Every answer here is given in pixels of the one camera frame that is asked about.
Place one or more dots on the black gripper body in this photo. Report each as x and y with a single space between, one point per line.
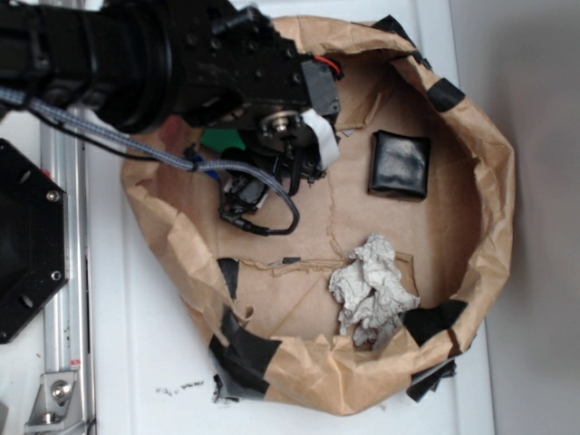
298 144

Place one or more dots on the green rectangular block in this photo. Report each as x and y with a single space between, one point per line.
219 140

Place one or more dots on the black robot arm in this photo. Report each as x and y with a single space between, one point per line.
136 63

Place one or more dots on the black square pouch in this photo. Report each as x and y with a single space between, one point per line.
399 166

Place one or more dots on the brown paper bag bin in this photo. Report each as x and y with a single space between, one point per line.
262 304

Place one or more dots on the crumpled white paper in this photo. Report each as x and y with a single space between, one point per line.
371 293

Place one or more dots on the white tray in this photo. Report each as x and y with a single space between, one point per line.
153 373

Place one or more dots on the aluminium extrusion rail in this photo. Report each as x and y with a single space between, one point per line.
66 318

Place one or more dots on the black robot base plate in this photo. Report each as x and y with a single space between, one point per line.
33 259

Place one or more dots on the metal corner bracket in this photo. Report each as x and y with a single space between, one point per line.
57 406

